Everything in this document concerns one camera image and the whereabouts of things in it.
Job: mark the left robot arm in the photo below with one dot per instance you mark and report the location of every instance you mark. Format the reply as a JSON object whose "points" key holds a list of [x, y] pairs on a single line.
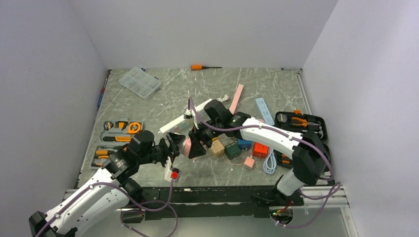
{"points": [[111, 187]]}

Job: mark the light blue power strip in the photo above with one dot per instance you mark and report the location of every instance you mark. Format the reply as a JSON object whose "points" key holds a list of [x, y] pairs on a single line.
{"points": [[264, 111]]}

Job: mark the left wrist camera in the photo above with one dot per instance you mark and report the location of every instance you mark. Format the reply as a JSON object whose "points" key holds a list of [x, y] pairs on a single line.
{"points": [[171, 173]]}

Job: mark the pink charger plug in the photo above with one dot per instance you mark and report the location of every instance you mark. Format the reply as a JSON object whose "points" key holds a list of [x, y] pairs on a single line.
{"points": [[249, 163]]}

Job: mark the white power strip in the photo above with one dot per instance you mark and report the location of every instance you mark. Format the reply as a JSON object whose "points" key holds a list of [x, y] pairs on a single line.
{"points": [[179, 123]]}

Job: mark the red cube socket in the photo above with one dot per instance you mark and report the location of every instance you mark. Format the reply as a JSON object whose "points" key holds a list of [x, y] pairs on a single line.
{"points": [[260, 151]]}

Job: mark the pink cube socket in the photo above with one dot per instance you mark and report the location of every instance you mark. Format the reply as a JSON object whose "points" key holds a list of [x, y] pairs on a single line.
{"points": [[186, 147]]}

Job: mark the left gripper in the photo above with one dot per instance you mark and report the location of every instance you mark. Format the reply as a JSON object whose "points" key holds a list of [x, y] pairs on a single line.
{"points": [[173, 149]]}

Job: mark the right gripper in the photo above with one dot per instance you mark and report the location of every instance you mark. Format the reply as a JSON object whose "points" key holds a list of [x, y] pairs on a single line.
{"points": [[198, 140]]}

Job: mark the grey tool tray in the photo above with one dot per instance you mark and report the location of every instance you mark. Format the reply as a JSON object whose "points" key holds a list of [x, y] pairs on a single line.
{"points": [[113, 134]]}

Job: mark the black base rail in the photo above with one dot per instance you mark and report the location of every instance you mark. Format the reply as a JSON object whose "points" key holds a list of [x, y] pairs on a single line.
{"points": [[218, 201]]}

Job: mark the green cube socket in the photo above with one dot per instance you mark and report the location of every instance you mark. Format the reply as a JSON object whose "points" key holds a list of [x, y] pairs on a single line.
{"points": [[232, 150]]}

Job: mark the beige cube socket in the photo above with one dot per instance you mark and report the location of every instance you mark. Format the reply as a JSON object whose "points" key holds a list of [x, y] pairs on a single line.
{"points": [[217, 149]]}

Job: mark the clear plastic screw box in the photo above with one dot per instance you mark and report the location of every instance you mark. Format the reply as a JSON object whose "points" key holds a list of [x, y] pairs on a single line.
{"points": [[140, 82]]}

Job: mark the orange handled screwdriver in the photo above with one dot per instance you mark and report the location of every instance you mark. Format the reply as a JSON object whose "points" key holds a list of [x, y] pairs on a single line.
{"points": [[201, 67]]}

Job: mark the pink power strip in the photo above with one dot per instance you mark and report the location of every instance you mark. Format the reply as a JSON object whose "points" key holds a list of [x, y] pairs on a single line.
{"points": [[236, 98]]}

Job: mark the black tool case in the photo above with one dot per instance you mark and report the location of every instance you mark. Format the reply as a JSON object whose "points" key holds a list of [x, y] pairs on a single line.
{"points": [[298, 122]]}

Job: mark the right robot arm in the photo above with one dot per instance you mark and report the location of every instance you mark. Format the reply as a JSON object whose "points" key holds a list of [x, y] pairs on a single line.
{"points": [[306, 150]]}

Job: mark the blue cube socket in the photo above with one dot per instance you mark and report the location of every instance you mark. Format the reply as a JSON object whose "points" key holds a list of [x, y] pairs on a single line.
{"points": [[244, 145]]}

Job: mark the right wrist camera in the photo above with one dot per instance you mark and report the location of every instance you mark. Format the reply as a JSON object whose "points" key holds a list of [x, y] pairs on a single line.
{"points": [[188, 114]]}

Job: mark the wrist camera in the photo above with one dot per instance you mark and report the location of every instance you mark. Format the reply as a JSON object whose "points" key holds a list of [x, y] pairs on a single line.
{"points": [[171, 173], [188, 114]]}

